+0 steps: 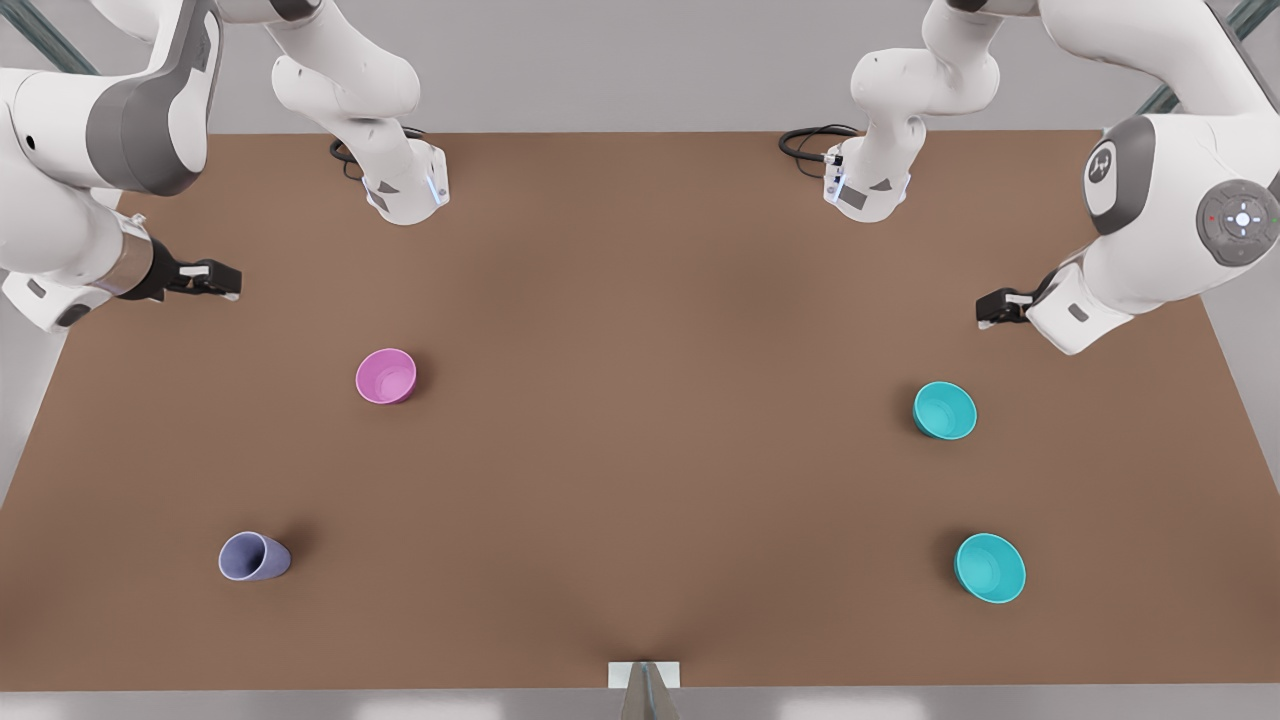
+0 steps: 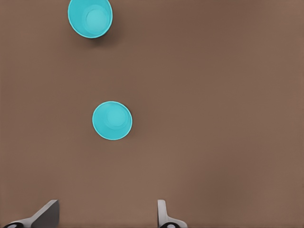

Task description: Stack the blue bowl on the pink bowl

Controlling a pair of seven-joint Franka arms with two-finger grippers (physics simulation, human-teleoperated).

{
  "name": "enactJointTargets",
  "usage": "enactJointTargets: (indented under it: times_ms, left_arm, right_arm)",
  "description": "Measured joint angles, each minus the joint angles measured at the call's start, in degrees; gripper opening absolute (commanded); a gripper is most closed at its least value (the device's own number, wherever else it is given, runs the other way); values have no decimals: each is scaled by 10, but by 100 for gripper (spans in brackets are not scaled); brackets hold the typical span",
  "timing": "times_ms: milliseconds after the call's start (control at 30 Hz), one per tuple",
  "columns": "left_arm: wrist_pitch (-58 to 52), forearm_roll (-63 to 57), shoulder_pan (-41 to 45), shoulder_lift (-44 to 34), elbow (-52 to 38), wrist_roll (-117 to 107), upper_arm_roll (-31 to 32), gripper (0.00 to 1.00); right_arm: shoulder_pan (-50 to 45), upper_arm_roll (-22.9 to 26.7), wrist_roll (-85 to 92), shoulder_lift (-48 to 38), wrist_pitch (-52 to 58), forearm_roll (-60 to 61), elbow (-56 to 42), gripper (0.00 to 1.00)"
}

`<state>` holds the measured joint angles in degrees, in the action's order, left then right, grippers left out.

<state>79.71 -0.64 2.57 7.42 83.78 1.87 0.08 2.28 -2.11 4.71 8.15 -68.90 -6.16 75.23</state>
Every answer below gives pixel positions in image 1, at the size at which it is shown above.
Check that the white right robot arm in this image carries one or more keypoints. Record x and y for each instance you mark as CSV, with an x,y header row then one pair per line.
x,y
60,210

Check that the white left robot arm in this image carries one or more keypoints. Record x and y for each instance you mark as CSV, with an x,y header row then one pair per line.
x,y
1160,230

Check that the small teal bowl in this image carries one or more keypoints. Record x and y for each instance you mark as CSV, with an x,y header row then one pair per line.
x,y
945,410

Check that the pink bowl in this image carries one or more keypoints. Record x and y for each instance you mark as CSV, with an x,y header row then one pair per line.
x,y
386,376

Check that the large teal bowl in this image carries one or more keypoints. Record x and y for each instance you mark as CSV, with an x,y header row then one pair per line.
x,y
990,568

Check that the lavender cup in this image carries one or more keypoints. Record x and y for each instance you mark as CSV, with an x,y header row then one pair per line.
x,y
254,556

